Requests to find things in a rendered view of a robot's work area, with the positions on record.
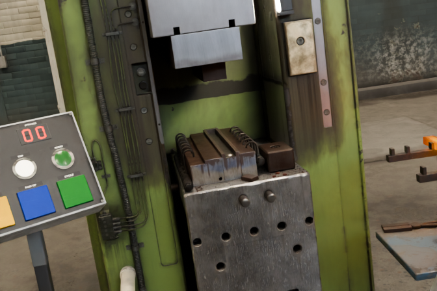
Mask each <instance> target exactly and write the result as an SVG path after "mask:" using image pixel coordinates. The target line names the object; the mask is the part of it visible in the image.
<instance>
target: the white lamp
mask: <svg viewBox="0 0 437 291"><path fill-rule="evenodd" d="M33 171H34V166H33V164H32V162H30V161H28V160H21V161H19V162H18V163H17V164H16V172H17V173H18V174H19V175H21V176H24V177H26V176H29V175H31V174H32V173H33Z"/></svg>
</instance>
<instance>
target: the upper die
mask: <svg viewBox="0 0 437 291"><path fill-rule="evenodd" d="M163 45H164V49H165V57H166V62H167V63H169V64H170V65H171V66H172V67H173V68H175V69H180V68H188V67H193V66H202V65H206V64H215V63H220V62H228V61H233V60H241V59H243V52H242V47H241V37H240V31H239V27H229V28H225V29H216V30H211V31H202V32H193V33H188V34H175V35H174V36H165V37H163Z"/></svg>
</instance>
